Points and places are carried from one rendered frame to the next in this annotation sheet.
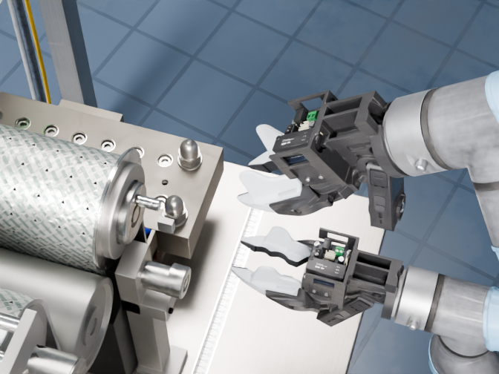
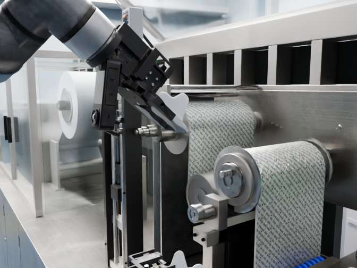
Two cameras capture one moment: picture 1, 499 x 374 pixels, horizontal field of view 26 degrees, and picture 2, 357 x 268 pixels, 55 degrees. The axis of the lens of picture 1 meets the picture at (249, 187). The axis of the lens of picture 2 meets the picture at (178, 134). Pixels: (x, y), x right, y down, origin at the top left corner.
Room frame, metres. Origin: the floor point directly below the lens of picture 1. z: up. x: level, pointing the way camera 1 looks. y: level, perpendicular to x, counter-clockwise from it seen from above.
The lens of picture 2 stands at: (1.01, -0.50, 1.45)
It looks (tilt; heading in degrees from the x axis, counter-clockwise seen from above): 8 degrees down; 129
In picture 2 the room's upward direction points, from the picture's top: straight up
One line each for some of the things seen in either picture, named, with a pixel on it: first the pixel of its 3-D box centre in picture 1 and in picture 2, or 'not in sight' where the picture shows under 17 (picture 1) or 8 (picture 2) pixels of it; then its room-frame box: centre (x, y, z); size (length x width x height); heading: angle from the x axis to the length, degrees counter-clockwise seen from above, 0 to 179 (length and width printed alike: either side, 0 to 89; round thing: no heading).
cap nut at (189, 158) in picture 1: (188, 151); not in sight; (0.86, 0.09, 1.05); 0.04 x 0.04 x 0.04
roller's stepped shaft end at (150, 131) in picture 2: not in sight; (145, 131); (0.38, 0.14, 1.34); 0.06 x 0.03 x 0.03; 73
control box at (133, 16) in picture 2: not in sight; (130, 24); (0.13, 0.34, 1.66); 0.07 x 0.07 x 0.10; 68
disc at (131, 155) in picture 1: (118, 209); (235, 178); (0.65, 0.15, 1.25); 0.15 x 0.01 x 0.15; 163
